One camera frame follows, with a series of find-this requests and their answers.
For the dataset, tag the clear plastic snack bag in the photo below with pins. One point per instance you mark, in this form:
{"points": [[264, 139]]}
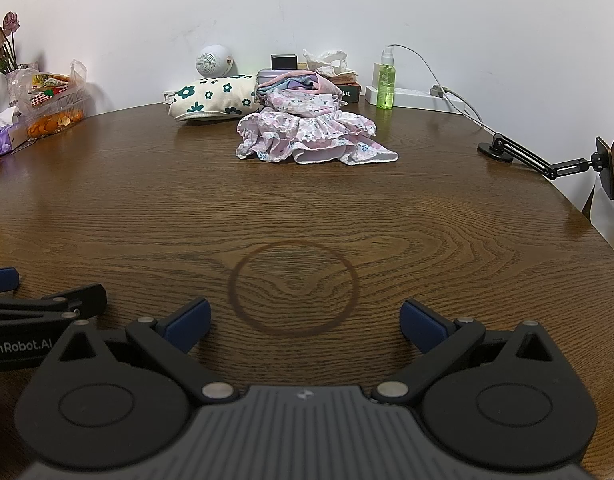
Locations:
{"points": [[52, 105]]}

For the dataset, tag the cream floral fabric pouch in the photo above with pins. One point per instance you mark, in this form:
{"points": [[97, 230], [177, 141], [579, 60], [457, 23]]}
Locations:
{"points": [[212, 97]]}

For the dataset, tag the dried flower bouquet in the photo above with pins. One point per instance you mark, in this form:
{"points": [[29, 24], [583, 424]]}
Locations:
{"points": [[7, 25]]}

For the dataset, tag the purple tissue packet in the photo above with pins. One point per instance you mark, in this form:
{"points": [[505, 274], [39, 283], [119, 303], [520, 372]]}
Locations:
{"points": [[4, 140]]}

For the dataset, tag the crumpled white tissue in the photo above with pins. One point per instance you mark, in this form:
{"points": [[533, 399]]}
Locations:
{"points": [[329, 60]]}

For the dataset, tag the small white power strip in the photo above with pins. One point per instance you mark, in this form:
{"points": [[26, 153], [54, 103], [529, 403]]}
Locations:
{"points": [[173, 95]]}

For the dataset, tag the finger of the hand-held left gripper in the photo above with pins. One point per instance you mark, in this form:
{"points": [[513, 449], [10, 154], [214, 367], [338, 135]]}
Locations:
{"points": [[2, 280], [87, 297]]}

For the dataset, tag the stack of folded clothes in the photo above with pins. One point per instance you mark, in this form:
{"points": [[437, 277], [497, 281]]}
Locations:
{"points": [[297, 87]]}

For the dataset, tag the pink floral garment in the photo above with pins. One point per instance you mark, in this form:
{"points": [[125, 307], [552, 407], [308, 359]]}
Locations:
{"points": [[307, 130]]}

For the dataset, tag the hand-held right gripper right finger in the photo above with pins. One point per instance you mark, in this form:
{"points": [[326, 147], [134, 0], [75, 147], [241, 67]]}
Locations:
{"points": [[422, 322]]}

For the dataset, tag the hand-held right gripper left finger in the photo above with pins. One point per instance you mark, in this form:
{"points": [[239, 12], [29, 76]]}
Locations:
{"points": [[187, 321]]}

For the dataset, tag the black box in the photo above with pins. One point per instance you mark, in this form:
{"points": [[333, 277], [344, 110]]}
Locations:
{"points": [[284, 61]]}

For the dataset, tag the green spray bottle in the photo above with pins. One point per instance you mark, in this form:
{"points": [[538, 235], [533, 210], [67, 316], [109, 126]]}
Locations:
{"points": [[386, 87]]}

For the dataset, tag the white charger box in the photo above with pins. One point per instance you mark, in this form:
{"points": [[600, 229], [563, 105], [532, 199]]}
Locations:
{"points": [[377, 75]]}

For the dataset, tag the white robot toy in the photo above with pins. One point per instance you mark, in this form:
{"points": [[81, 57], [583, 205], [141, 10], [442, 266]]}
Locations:
{"points": [[212, 62]]}

